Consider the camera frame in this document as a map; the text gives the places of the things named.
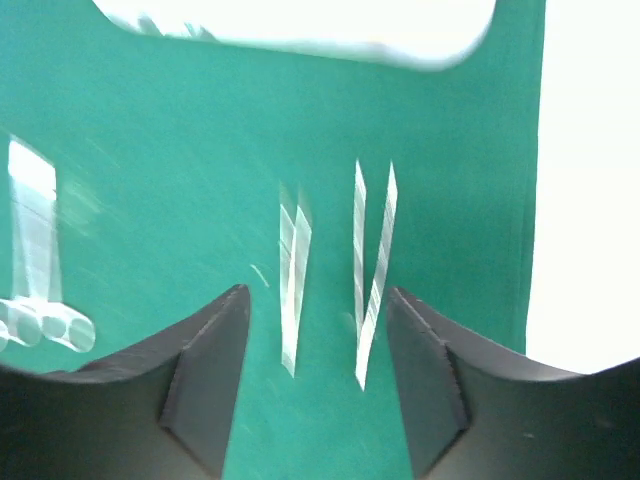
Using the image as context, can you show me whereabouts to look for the silver needle holder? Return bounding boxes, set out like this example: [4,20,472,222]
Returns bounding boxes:
[1,136,96,353]

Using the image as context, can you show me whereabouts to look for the silver forceps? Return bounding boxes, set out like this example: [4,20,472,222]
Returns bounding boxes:
[279,184,312,377]
[352,158,400,392]

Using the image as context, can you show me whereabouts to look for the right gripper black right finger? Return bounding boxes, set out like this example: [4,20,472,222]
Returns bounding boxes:
[387,288,639,479]

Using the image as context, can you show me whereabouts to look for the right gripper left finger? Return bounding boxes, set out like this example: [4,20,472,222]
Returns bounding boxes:
[1,285,250,479]

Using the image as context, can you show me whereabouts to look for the green surgical cloth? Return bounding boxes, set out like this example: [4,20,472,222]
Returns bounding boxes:
[1,1,545,479]

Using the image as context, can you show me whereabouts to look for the metal tray yellow liner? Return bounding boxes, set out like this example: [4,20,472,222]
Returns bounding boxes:
[95,0,498,71]

